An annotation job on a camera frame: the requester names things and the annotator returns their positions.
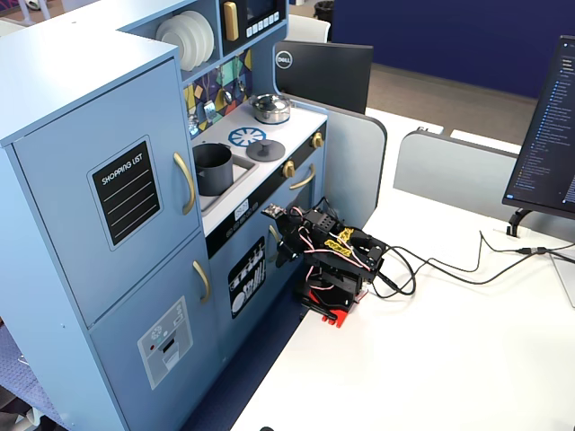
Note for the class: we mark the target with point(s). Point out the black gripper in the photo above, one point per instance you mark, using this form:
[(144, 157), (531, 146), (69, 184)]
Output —
[(287, 237)]

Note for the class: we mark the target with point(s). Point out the gray round pot lid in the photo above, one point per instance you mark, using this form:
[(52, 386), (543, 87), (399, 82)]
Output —
[(265, 150)]

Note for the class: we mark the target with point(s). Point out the red arm base clamp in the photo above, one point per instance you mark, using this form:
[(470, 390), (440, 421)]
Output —
[(339, 316)]

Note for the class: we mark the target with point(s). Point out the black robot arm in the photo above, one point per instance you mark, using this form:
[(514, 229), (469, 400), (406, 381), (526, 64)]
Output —
[(343, 269)]

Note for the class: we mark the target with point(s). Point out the steel pot with lid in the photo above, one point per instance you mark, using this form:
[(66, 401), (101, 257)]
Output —
[(269, 110)]

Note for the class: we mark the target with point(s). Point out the gold stove knob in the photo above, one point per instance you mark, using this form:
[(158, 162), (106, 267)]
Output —
[(318, 140), (288, 169)]

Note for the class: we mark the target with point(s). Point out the gray toy pot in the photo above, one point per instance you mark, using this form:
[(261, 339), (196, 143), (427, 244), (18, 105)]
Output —
[(215, 173)]

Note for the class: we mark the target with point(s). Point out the gray rounded desk divider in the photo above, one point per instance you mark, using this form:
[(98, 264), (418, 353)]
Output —
[(355, 157)]

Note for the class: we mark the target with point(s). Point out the steel toy skimmer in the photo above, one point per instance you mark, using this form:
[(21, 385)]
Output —
[(193, 125)]

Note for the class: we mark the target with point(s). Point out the steel toy spatula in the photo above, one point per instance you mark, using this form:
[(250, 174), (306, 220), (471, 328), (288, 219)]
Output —
[(209, 110)]

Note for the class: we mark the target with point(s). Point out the steel toy ladle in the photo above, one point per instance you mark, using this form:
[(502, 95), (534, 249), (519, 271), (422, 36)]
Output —
[(228, 95)]

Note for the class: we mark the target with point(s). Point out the steel toy whisk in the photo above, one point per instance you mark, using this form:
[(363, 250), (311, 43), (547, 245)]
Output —
[(241, 84)]

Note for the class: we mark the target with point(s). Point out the black Dell monitor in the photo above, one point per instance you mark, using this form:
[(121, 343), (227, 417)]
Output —
[(328, 74)]

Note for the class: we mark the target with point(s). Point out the gray low desk divider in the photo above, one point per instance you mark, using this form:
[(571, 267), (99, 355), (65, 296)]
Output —
[(449, 175)]

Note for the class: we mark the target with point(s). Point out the white chair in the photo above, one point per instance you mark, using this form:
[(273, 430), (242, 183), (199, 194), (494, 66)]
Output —
[(307, 28)]

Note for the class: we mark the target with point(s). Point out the white toy plate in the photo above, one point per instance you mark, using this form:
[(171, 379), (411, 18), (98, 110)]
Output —
[(173, 42), (210, 38), (201, 40)]

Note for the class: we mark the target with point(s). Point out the black toy microwave door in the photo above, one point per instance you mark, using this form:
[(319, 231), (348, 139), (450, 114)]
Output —
[(262, 24)]

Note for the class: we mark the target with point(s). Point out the black monitor stand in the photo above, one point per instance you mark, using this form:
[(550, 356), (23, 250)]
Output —
[(516, 222)]

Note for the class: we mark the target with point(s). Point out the black trash bin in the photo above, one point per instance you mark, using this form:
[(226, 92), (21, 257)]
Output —
[(324, 11)]

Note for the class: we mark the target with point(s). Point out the blue wooden toy kitchen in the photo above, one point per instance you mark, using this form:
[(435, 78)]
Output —
[(67, 112)]

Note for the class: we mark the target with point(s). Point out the monitor with lit screen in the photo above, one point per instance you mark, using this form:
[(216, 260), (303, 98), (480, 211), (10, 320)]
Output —
[(548, 134)]

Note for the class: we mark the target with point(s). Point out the small gripper camera board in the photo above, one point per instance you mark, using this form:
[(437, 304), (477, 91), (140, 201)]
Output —
[(274, 210)]

